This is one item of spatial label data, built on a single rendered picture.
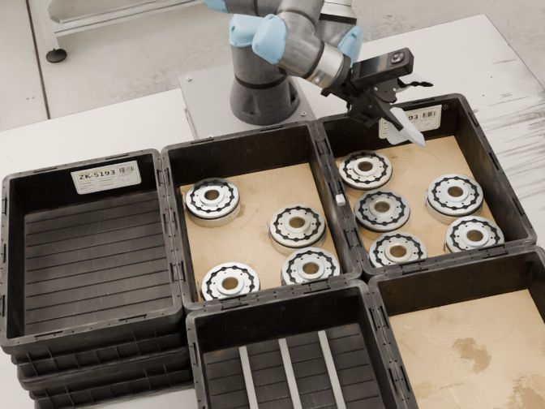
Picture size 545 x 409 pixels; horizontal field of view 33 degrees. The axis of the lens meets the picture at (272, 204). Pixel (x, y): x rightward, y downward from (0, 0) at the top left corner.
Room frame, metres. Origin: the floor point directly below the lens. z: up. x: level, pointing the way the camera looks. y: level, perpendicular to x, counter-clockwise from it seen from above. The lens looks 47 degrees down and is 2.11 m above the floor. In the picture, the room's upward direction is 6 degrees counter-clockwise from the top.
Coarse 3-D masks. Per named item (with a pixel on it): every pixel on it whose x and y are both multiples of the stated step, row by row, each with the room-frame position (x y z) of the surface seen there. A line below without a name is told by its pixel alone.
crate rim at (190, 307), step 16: (272, 128) 1.30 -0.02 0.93; (288, 128) 1.29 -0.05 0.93; (176, 144) 1.28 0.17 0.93; (192, 144) 1.27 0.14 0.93; (208, 144) 1.28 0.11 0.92; (320, 144) 1.24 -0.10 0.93; (320, 160) 1.20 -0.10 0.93; (336, 192) 1.11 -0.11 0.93; (176, 208) 1.11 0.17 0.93; (336, 208) 1.07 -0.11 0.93; (176, 224) 1.09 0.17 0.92; (176, 240) 1.04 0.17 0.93; (352, 240) 0.99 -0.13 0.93; (176, 256) 1.00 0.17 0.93; (352, 256) 0.96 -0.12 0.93; (352, 272) 0.93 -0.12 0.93; (272, 288) 0.91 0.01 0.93; (288, 288) 0.91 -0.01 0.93; (304, 288) 0.90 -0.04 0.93; (192, 304) 0.90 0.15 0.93; (208, 304) 0.89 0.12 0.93; (224, 304) 0.89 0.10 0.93
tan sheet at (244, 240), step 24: (288, 168) 1.28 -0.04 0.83; (240, 192) 1.23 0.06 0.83; (264, 192) 1.22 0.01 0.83; (288, 192) 1.22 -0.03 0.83; (312, 192) 1.21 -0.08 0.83; (240, 216) 1.17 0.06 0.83; (264, 216) 1.16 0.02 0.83; (192, 240) 1.12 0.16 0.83; (216, 240) 1.12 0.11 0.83; (240, 240) 1.11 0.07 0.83; (264, 240) 1.10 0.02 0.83; (216, 264) 1.06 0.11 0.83; (264, 264) 1.05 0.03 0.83; (264, 288) 0.99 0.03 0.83
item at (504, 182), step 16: (448, 96) 1.33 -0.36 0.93; (464, 96) 1.33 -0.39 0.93; (320, 128) 1.28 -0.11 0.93; (480, 128) 1.23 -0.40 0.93; (496, 160) 1.15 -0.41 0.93; (336, 176) 1.15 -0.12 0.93; (512, 192) 1.06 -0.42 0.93; (352, 224) 1.03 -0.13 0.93; (528, 224) 0.99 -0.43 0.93; (528, 240) 0.95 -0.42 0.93; (432, 256) 0.94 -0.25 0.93; (448, 256) 0.94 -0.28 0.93; (464, 256) 0.93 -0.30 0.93; (368, 272) 0.92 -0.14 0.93; (384, 272) 0.92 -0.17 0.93
